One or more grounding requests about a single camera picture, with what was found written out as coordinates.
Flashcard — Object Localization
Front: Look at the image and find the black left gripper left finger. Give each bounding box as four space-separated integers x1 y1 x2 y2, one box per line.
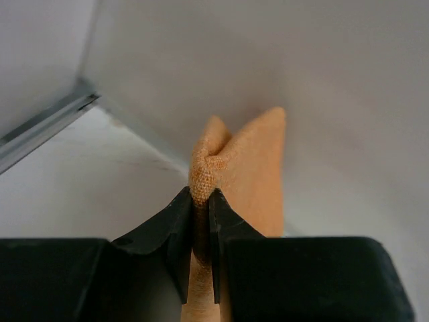
113 186 193 304

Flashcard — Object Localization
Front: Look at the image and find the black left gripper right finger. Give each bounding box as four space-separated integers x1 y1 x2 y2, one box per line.
208 188 265 304

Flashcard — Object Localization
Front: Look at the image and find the orange cloth placemat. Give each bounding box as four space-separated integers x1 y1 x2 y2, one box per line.
181 107 286 321

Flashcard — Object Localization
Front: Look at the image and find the left aluminium table rail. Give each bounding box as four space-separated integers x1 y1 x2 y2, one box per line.
1 80 100 173

